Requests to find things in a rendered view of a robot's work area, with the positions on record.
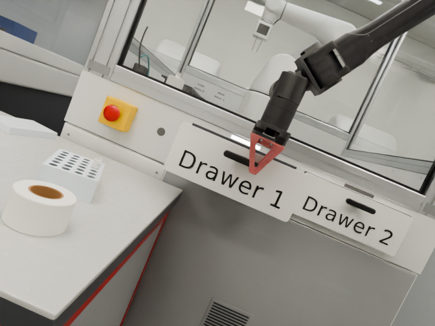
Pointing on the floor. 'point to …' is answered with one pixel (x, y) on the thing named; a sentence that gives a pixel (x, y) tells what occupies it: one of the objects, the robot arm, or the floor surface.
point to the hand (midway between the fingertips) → (253, 168)
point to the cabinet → (250, 263)
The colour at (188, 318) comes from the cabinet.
